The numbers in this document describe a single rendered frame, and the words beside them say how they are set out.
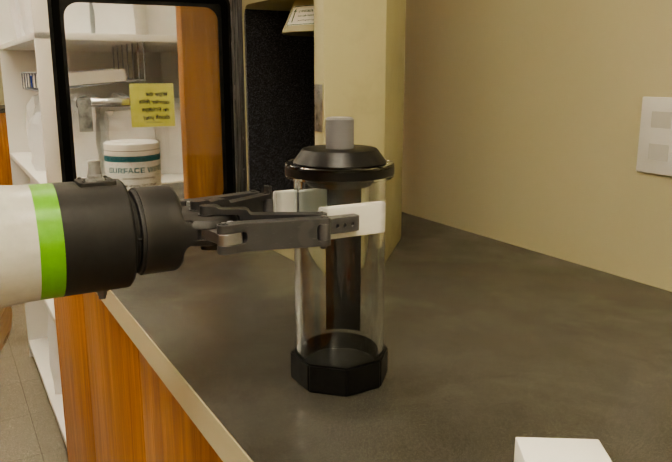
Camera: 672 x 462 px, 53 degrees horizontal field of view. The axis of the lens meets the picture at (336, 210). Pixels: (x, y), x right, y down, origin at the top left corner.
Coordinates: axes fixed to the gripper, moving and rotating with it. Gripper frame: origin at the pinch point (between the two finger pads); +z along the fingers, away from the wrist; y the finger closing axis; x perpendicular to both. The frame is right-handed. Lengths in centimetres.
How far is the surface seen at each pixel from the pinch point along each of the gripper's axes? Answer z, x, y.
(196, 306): -5.6, 17.8, 27.8
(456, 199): 59, 12, 50
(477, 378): 12.5, 17.7, -8.1
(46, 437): -12, 112, 179
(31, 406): -14, 112, 205
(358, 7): 21.5, -23.1, 30.4
